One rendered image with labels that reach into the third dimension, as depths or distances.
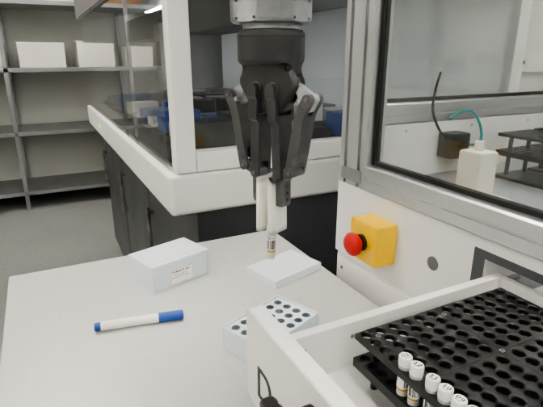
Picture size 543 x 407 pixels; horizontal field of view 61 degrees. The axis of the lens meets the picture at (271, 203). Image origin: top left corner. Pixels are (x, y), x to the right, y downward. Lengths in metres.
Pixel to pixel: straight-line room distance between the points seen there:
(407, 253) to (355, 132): 0.23
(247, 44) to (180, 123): 0.60
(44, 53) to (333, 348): 3.76
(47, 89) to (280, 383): 4.17
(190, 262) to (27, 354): 0.31
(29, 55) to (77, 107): 0.66
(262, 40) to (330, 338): 0.32
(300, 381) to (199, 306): 0.44
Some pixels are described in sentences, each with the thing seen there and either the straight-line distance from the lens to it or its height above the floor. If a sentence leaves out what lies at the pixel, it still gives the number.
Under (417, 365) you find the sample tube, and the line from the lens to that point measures 0.45.
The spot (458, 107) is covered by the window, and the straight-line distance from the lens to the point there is 0.69.
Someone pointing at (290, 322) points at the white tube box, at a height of 0.80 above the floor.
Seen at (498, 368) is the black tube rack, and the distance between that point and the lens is 0.49.
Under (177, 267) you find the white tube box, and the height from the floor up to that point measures 0.80.
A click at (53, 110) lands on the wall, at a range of 4.50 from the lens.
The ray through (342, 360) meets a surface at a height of 0.85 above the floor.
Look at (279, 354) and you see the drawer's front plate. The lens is 0.43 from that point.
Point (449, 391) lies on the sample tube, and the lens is 0.43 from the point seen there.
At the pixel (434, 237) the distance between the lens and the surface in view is 0.72.
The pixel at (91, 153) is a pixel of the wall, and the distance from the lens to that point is 4.58.
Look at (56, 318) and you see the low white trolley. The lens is 0.86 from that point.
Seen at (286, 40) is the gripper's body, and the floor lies 1.19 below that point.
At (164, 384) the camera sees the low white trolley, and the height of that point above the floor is 0.76.
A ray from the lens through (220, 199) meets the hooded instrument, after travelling 1.16.
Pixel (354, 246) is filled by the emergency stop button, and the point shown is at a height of 0.88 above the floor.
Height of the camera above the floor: 1.17
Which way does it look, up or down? 18 degrees down
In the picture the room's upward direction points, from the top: straight up
